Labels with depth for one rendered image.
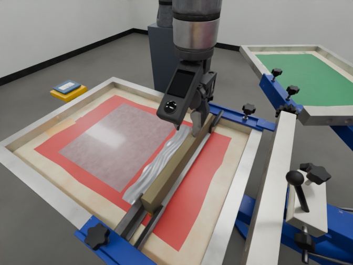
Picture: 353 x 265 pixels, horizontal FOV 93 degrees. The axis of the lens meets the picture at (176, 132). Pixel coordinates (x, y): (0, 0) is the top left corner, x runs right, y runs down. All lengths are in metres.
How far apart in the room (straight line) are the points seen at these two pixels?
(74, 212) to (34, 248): 1.26
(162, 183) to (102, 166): 0.26
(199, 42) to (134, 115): 0.53
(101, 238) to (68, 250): 1.24
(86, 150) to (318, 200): 0.67
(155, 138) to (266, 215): 0.42
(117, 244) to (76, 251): 1.17
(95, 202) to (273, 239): 0.44
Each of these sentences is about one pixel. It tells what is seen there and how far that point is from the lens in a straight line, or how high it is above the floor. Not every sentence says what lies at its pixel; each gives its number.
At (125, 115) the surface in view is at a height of 0.95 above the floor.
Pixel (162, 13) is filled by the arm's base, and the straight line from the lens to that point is 0.97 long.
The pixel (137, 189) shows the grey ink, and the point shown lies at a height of 0.96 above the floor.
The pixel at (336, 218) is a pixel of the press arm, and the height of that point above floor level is 1.04.
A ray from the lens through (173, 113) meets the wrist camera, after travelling 0.28.
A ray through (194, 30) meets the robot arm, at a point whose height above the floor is 1.35.
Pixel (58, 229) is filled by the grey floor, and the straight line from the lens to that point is 1.73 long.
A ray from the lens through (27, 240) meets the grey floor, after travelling 1.83.
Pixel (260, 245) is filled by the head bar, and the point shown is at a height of 1.04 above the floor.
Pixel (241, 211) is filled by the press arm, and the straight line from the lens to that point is 0.57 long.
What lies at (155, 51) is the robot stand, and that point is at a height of 1.09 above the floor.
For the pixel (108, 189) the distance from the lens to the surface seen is 0.56.
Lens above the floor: 1.43
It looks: 46 degrees down
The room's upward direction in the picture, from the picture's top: 1 degrees counter-clockwise
